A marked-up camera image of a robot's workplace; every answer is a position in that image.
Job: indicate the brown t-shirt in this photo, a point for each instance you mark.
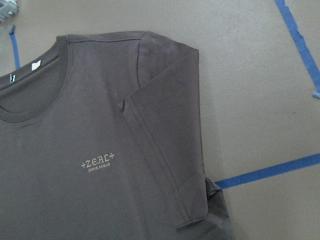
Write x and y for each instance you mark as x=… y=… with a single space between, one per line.
x=100 y=139

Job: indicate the aluminium frame post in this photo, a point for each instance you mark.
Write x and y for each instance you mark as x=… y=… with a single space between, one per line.
x=8 y=8

